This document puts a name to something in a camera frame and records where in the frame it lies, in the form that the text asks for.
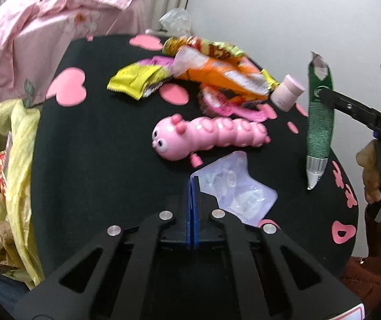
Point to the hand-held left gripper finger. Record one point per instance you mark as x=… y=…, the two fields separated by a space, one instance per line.
x=189 y=213
x=195 y=213

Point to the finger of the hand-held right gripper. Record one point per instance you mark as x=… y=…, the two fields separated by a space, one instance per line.
x=343 y=105

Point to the green snack wrapper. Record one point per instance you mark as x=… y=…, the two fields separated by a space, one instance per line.
x=318 y=130

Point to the clear plastic blister pack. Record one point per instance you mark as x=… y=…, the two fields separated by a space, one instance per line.
x=243 y=196

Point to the orange snack bag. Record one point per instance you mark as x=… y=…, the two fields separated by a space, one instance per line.
x=217 y=73

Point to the red gold snack wrapper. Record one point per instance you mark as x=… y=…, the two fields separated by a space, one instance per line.
x=217 y=50

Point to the yellow plastic bag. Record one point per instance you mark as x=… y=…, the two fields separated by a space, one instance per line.
x=20 y=173

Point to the person's right forearm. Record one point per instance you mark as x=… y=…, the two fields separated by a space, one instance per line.
x=377 y=266

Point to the person's right hand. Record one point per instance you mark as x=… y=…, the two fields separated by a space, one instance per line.
x=372 y=173

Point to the pink white bottle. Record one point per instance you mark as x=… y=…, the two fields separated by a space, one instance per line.
x=288 y=93

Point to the pink caterpillar toy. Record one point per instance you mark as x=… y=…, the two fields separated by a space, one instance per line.
x=210 y=133

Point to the pink snack wrapper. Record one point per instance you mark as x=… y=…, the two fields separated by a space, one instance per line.
x=223 y=106

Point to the black pink-patterned tablecloth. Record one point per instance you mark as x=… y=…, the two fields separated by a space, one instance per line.
x=93 y=156

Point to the yellow purple snack wrapper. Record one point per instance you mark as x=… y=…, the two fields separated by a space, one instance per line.
x=130 y=80

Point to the clear crumpled plastic bag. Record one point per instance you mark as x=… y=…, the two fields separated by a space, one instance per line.
x=175 y=21

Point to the red white snack packet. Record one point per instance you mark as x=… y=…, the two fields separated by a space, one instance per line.
x=2 y=170

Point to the pink floral quilt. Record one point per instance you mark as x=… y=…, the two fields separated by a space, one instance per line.
x=43 y=23

